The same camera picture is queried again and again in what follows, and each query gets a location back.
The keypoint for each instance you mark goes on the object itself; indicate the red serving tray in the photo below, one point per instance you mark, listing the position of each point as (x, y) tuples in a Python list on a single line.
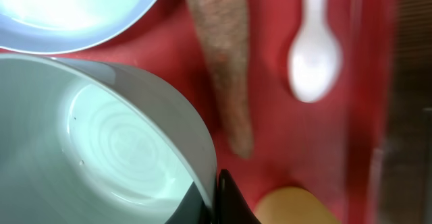
[(331, 147)]

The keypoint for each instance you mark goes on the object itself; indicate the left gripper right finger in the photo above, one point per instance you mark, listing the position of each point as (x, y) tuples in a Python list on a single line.
[(231, 206)]

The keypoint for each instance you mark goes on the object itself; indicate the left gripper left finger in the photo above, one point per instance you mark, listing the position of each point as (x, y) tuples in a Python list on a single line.
[(191, 209)]

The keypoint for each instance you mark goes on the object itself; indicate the white plastic spoon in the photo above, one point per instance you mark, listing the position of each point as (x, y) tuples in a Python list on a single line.
[(315, 57)]

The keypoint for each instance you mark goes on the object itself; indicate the green bowl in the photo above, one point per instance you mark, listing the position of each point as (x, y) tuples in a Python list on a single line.
[(92, 142)]

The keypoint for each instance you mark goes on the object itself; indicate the large light blue plate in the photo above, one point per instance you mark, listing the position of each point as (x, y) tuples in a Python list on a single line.
[(49, 27)]

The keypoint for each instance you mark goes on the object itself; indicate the yellow cup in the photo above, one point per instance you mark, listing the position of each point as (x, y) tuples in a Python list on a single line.
[(292, 205)]

